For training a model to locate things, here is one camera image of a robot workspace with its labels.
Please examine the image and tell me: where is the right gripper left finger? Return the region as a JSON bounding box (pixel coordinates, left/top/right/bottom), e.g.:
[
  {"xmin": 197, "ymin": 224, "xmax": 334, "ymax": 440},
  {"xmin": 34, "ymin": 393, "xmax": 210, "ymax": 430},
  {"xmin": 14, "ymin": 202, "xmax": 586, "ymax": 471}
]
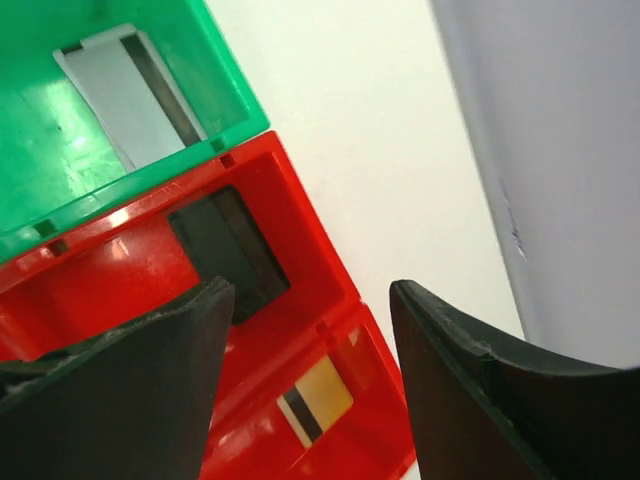
[{"xmin": 1, "ymin": 278, "xmax": 235, "ymax": 479}]

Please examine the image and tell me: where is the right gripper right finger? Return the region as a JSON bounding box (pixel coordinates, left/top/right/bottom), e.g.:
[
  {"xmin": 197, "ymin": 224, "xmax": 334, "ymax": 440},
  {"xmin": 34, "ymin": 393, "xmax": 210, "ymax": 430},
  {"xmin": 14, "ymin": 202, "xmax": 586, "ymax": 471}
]
[{"xmin": 389, "ymin": 280, "xmax": 639, "ymax": 479}]

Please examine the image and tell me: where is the black credit card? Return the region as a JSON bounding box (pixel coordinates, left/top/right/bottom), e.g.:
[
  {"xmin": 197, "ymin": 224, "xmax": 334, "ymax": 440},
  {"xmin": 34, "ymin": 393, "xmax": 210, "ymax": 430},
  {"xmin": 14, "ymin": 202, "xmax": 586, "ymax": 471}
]
[{"xmin": 168, "ymin": 186, "xmax": 290, "ymax": 325}]

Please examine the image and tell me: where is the silver credit card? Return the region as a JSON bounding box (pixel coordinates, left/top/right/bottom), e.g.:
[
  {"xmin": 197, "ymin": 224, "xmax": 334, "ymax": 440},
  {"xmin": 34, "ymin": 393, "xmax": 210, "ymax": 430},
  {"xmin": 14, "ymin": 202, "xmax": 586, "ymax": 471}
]
[{"xmin": 53, "ymin": 24, "xmax": 207, "ymax": 173}]

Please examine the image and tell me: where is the gold credit card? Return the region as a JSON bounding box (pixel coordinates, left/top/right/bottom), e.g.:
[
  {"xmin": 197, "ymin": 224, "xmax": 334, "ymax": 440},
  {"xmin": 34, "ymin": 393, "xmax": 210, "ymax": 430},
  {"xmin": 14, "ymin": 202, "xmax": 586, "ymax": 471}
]
[{"xmin": 276, "ymin": 355, "xmax": 354, "ymax": 449}]

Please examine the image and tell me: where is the right red plastic bin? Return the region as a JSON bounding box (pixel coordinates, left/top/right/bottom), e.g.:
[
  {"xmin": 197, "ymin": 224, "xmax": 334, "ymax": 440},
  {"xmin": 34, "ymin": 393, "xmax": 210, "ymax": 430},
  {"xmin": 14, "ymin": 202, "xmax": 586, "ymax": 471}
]
[{"xmin": 199, "ymin": 303, "xmax": 416, "ymax": 479}]

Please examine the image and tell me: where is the red plastic bin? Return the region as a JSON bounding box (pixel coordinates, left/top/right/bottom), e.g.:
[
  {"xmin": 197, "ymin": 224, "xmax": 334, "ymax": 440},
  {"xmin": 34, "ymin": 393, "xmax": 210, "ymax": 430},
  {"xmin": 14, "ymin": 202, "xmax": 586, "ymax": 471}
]
[
  {"xmin": 199, "ymin": 303, "xmax": 416, "ymax": 479},
  {"xmin": 1, "ymin": 132, "xmax": 359, "ymax": 360}
]

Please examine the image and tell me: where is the middle red plastic bin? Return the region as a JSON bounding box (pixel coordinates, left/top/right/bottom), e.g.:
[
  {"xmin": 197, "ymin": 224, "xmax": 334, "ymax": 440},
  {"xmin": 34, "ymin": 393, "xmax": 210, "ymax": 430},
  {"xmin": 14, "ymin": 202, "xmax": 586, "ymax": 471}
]
[{"xmin": 1, "ymin": 132, "xmax": 359, "ymax": 360}]

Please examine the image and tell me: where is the green plastic bin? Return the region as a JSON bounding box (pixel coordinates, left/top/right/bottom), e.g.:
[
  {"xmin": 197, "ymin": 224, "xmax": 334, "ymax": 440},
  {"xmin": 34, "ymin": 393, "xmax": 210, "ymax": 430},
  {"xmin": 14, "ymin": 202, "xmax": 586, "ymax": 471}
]
[{"xmin": 1, "ymin": 1, "xmax": 269, "ymax": 261}]

